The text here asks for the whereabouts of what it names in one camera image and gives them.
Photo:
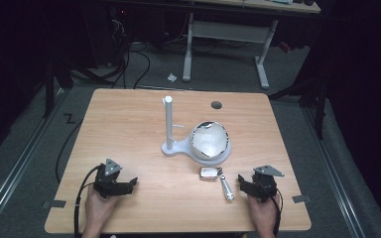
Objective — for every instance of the grey tape strip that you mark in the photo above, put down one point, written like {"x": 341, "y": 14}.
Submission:
{"x": 301, "y": 199}
{"x": 55, "y": 204}

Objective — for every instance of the white paper scrap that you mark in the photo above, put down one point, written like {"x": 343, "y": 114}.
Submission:
{"x": 172, "y": 77}

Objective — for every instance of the person's left hand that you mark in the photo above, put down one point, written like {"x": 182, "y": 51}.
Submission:
{"x": 98, "y": 208}

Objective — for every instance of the metal floor rail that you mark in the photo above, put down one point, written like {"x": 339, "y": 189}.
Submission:
{"x": 337, "y": 178}
{"x": 20, "y": 162}

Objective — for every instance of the dark round table grommet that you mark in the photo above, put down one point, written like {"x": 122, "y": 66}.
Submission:
{"x": 216, "y": 105}

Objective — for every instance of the person's right hand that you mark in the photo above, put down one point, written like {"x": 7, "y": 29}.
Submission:
{"x": 263, "y": 213}

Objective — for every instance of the white stand with post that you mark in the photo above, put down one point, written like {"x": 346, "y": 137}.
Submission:
{"x": 169, "y": 125}

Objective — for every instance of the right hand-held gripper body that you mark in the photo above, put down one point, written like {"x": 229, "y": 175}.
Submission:
{"x": 264, "y": 185}

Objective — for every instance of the white bowl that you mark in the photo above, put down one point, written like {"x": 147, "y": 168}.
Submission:
{"x": 210, "y": 142}

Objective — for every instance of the black metal stand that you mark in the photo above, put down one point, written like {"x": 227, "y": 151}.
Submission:
{"x": 317, "y": 99}
{"x": 49, "y": 86}

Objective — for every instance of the wooden desk with grey legs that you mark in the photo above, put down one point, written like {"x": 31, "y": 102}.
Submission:
{"x": 228, "y": 33}

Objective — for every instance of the silver key fob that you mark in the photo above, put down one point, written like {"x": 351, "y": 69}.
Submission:
{"x": 208, "y": 173}

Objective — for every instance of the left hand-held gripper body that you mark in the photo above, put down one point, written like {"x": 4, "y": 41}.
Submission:
{"x": 107, "y": 185}

